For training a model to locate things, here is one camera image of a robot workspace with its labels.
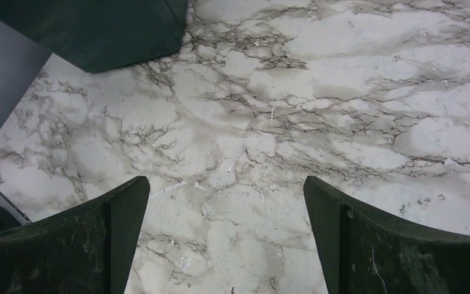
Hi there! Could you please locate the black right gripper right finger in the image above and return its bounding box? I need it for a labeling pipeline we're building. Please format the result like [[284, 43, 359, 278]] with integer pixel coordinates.
[[304, 176, 470, 293]]

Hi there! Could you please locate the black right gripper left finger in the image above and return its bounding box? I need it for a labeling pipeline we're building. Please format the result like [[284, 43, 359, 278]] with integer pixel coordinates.
[[0, 176, 150, 293]]

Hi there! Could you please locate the dark green plastic bin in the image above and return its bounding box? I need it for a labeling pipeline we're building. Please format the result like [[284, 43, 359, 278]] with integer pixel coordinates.
[[0, 0, 188, 73]]

